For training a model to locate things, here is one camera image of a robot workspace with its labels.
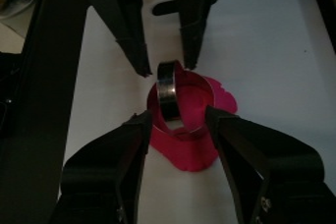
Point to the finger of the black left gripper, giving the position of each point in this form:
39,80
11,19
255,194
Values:
195,11
120,11

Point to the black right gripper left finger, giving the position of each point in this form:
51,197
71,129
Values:
100,175

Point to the round metal dough cutter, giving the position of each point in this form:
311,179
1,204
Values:
167,93

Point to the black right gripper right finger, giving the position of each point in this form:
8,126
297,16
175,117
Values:
271,175

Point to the white cutting board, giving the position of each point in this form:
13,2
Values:
263,54

